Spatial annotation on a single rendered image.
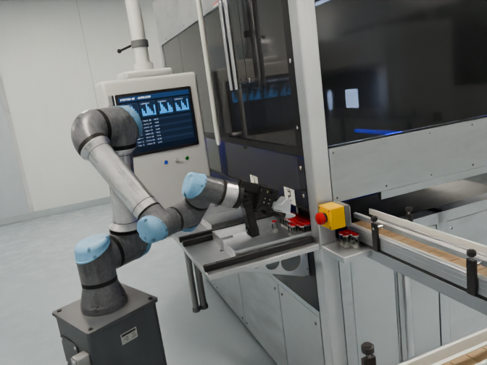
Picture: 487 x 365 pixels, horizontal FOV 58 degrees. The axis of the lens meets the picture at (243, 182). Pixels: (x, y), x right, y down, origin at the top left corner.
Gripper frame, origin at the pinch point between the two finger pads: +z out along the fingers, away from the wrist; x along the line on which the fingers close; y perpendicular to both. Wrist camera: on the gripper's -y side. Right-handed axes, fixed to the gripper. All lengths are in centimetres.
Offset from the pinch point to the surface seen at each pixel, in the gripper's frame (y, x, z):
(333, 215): 4.0, -3.5, 12.5
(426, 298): -19, 6, 72
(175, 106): 28, 109, -21
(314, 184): 11.6, 6.2, 8.6
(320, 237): -5.0, 5.6, 16.8
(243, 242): -16.7, 25.7, -0.7
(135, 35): 56, 114, -49
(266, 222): -9.3, 37.4, 11.9
